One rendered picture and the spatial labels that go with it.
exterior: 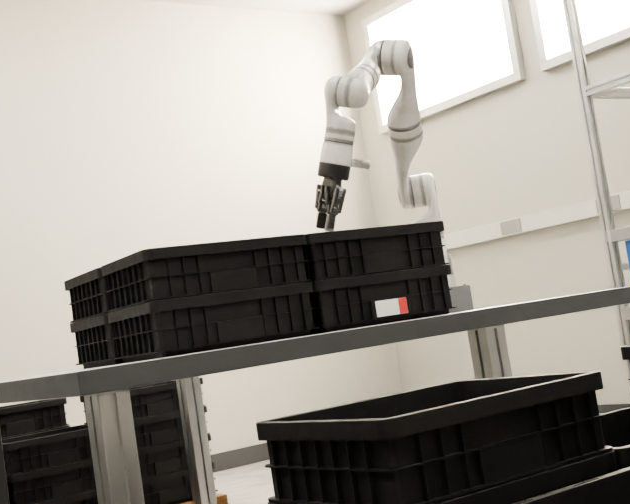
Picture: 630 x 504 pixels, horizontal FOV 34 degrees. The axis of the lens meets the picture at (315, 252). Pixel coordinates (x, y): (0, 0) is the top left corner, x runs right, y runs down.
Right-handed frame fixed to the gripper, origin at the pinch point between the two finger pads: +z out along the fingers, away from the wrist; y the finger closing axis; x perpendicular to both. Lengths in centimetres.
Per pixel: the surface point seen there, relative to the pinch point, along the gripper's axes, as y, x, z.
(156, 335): 16, -40, 28
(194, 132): -377, 52, -24
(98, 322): -16, -47, 32
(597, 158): -135, 165, -36
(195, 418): -100, 3, 76
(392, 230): 1.7, 16.6, -0.7
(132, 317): 6, -43, 26
